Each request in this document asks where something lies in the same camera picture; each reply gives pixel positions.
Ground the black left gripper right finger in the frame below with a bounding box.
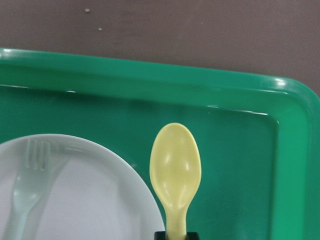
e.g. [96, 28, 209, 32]
[186, 232, 200, 240]

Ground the green plastic tray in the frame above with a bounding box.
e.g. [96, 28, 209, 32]
[0, 48, 320, 240]

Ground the white round plate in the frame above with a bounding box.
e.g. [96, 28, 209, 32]
[0, 134, 164, 240]

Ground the yellow plastic spoon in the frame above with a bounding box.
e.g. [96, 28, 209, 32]
[149, 122, 202, 240]

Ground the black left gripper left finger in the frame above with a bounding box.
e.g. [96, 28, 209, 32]
[154, 231, 167, 240]

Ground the pale green plastic fork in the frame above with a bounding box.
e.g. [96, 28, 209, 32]
[3, 139, 51, 240]

